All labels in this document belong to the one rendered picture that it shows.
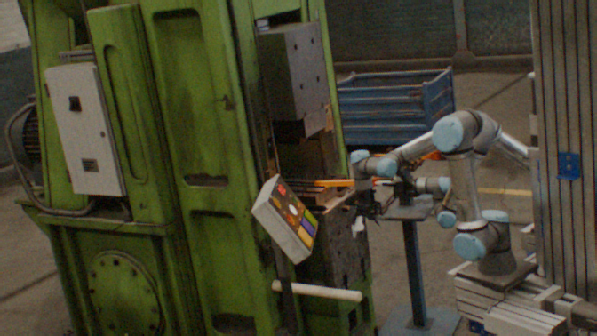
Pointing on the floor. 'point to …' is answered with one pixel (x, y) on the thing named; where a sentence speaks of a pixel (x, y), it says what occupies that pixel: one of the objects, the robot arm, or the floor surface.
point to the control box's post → (287, 292)
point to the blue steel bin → (394, 105)
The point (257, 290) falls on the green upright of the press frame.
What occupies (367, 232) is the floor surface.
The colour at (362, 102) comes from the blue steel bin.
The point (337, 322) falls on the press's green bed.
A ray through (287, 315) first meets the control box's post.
